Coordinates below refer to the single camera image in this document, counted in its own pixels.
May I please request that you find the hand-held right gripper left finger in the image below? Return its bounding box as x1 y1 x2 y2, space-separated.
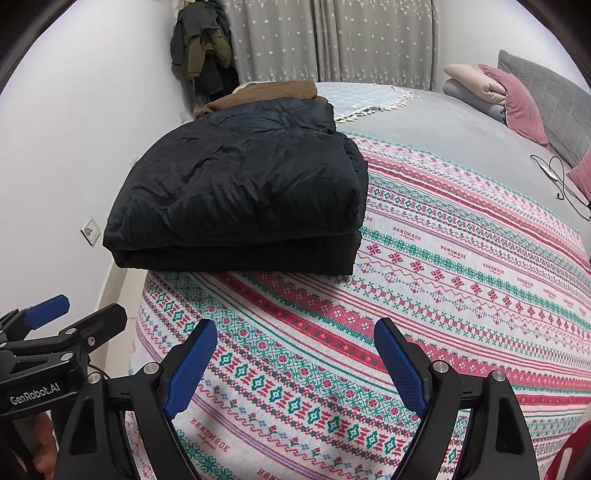
54 318 219 480

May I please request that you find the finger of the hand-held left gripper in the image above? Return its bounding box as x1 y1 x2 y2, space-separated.
25 304 129 365
0 295 71 344

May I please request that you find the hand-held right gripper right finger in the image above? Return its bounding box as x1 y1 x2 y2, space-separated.
374 318 541 480

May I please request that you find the black padded jacket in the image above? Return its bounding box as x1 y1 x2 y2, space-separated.
102 96 369 274

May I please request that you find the person's left hand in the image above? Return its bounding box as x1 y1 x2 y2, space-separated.
28 413 58 478

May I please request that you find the patterned red green blanket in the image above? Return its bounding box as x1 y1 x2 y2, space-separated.
124 131 591 480

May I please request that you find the grey bed sheet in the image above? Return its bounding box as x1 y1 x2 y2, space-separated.
336 88 591 241

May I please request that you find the small pink pillow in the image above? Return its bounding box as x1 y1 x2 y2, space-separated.
567 150 591 195

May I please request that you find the hanging black garment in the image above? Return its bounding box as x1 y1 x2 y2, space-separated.
194 59 242 100

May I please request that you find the light blue fringed blanket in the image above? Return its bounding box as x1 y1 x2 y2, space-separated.
315 82 419 123

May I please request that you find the folded grey blue blanket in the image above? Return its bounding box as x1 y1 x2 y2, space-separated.
443 82 507 123

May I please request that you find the brown jacket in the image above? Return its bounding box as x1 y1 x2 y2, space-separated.
194 81 319 120

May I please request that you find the large pink pillow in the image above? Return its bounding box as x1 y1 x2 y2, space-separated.
478 64 551 147

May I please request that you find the hanging olive jacket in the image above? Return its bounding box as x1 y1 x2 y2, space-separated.
185 25 232 77

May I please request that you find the hanging dark grey jacket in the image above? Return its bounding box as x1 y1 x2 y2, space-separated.
170 4 206 66

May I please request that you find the beige folded pillow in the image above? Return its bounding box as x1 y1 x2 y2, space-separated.
443 64 509 109

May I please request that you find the grey quilted headboard cushion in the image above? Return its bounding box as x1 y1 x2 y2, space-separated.
498 50 591 168

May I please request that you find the grey star-print curtain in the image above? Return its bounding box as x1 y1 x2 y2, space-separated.
222 0 439 91

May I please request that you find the black cable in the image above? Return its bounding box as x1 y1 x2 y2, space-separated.
530 154 591 217

